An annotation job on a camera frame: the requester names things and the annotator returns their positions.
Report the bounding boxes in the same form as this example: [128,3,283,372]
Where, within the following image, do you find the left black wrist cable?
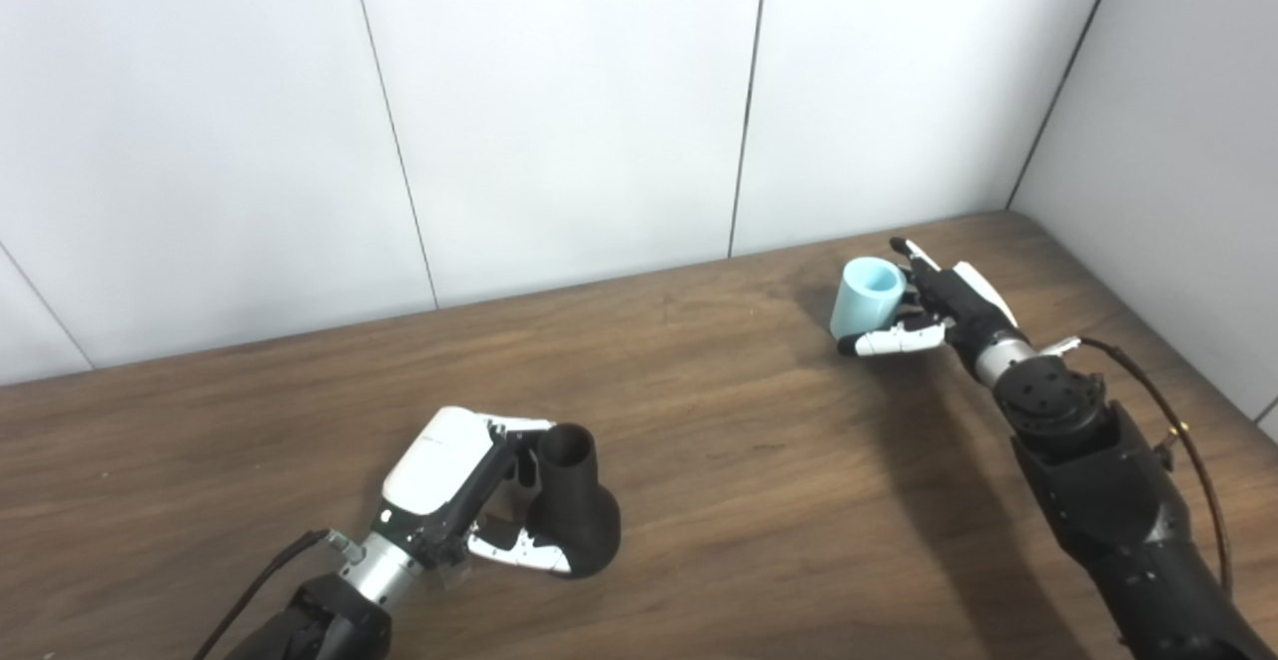
[190,528,366,660]

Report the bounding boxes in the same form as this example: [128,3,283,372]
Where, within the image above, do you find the black flared nozzle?
[519,423,622,581]

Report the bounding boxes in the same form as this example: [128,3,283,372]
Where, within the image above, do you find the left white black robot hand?
[377,406,575,581]

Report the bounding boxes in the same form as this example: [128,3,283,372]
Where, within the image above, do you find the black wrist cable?
[1038,335,1235,596]
[190,528,366,660]

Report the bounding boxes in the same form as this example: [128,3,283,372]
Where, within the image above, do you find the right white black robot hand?
[837,237,1031,373]

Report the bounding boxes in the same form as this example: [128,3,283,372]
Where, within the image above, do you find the light-blue hose piece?
[829,257,908,339]

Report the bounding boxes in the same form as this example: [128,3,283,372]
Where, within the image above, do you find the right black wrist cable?
[1038,335,1235,596]

